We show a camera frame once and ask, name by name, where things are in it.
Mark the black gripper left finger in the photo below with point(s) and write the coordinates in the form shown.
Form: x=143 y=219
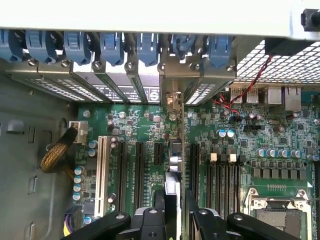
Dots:
x=147 y=222

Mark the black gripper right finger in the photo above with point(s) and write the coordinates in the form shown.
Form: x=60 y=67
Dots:
x=207 y=225

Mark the black RAM slot white latch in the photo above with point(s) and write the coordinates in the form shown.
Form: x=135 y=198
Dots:
x=211 y=180
x=230 y=180

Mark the long black expansion slot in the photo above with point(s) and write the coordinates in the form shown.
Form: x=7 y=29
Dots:
x=122 y=175
x=195 y=170
x=139 y=175

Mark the white expansion slot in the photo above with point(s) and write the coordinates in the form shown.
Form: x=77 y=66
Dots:
x=101 y=175

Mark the short black expansion slot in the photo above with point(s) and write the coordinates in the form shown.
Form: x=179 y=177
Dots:
x=158 y=153

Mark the perforated metal slot cover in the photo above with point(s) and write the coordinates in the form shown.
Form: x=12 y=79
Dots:
x=82 y=91
x=202 y=92
x=50 y=87

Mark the solid metal slot cover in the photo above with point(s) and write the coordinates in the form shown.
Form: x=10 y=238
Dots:
x=127 y=86
x=110 y=90
x=150 y=85

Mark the blue slot retention clip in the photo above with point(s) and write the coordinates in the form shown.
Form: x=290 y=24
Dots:
x=77 y=47
x=40 y=46
x=11 y=47
x=220 y=50
x=112 y=47
x=148 y=48
x=183 y=45

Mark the silver CPU socket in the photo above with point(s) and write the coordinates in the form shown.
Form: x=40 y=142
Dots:
x=277 y=215

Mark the green motherboard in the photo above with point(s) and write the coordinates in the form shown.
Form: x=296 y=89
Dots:
x=150 y=120

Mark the thin metal locking lever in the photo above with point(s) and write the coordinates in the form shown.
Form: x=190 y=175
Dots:
x=315 y=199

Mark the white power connector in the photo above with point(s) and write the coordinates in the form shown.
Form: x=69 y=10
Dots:
x=81 y=132

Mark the silver USB port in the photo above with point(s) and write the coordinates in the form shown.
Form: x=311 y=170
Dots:
x=252 y=96
x=235 y=96

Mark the grey metal PC case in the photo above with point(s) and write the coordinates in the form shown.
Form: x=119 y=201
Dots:
x=25 y=150

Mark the silver double port block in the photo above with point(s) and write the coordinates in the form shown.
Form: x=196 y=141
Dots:
x=271 y=96

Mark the silver ethernet port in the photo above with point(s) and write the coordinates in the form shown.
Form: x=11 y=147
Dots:
x=292 y=98

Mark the black knob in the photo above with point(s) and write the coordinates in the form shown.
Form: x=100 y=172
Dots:
x=311 y=20

